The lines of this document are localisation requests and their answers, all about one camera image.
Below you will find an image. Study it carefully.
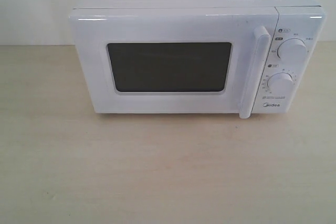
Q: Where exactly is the white microwave door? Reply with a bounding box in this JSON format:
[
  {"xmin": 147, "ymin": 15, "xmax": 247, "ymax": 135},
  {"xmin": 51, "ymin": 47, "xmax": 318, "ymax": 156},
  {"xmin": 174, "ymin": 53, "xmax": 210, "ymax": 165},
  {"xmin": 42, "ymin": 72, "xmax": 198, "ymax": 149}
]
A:
[{"xmin": 69, "ymin": 7, "xmax": 279, "ymax": 119}]

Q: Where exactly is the white Midea microwave oven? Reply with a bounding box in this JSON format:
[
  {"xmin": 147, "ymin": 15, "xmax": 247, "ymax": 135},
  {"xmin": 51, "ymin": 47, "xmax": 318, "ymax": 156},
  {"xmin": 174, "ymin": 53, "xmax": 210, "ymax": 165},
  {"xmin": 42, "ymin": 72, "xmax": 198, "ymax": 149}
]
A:
[{"xmin": 72, "ymin": 0, "xmax": 325, "ymax": 114}]

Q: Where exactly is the white lower timer knob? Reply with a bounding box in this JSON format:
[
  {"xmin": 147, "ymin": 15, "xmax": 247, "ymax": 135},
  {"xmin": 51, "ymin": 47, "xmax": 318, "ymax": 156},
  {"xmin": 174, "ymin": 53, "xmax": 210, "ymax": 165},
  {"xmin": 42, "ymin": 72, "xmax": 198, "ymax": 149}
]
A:
[{"xmin": 267, "ymin": 72, "xmax": 293, "ymax": 93}]

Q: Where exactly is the white upper power knob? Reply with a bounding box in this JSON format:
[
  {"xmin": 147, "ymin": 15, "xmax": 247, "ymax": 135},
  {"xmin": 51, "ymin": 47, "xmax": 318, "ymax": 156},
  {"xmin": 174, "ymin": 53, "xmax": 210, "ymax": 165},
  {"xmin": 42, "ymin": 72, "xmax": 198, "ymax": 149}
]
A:
[{"xmin": 277, "ymin": 38, "xmax": 308, "ymax": 62}]

